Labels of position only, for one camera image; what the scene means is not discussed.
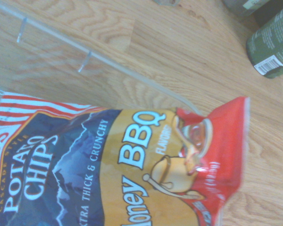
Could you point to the clear rectangular plastic container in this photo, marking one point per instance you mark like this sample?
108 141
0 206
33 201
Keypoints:
61 54

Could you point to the honey BBQ potato chip bag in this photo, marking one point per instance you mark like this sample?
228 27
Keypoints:
122 164

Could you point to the labelled jar red checkered lid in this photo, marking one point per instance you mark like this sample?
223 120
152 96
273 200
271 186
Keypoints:
243 5

